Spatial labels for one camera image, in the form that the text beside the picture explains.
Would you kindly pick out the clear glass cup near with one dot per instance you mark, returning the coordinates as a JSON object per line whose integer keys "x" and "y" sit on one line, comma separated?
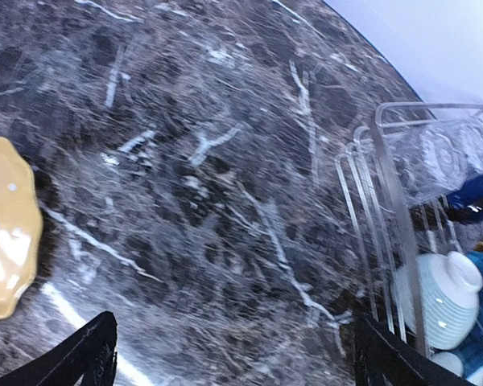
{"x": 437, "y": 159}

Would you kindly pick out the small white cup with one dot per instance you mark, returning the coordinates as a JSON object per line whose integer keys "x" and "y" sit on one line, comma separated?
{"x": 449, "y": 361}

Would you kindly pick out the yellow dotted plate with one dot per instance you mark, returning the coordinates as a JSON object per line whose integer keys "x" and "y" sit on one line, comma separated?
{"x": 21, "y": 226}

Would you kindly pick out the pale green ribbed bowl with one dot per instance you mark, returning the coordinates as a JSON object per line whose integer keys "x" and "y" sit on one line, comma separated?
{"x": 450, "y": 286}

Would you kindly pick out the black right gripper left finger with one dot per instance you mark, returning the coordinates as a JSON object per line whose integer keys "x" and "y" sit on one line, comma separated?
{"x": 87, "y": 356}

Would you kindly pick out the dark blue mug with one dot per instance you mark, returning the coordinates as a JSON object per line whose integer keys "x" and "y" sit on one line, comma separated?
{"x": 466, "y": 205}

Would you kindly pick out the metal wire dish rack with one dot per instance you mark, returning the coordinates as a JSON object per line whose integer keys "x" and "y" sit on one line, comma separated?
{"x": 390, "y": 232}

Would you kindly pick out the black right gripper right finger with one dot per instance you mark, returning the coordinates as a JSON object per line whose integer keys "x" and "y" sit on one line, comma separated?
{"x": 382, "y": 358}

